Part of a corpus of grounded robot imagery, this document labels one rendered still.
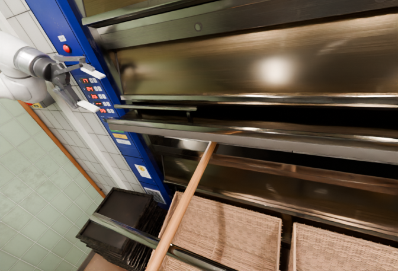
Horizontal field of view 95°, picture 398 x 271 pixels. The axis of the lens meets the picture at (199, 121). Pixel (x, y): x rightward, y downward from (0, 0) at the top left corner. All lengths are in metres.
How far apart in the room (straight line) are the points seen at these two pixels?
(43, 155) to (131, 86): 1.05
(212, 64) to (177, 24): 0.14
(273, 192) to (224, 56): 0.58
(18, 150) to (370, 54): 1.68
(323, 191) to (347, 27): 0.56
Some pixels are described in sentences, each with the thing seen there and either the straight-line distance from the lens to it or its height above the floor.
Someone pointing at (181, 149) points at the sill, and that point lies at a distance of 0.83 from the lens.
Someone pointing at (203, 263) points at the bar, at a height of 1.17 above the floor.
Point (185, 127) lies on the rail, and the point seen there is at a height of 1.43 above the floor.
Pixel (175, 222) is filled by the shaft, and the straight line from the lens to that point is 0.61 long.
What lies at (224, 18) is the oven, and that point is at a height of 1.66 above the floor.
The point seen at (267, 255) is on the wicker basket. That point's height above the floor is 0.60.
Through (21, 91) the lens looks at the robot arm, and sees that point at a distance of 0.97.
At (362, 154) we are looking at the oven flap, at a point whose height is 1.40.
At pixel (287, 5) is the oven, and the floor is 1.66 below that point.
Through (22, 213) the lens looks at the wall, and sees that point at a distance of 1.72.
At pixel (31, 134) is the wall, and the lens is 1.61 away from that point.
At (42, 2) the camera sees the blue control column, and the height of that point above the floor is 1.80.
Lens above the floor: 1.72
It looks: 34 degrees down
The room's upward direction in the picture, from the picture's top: 14 degrees counter-clockwise
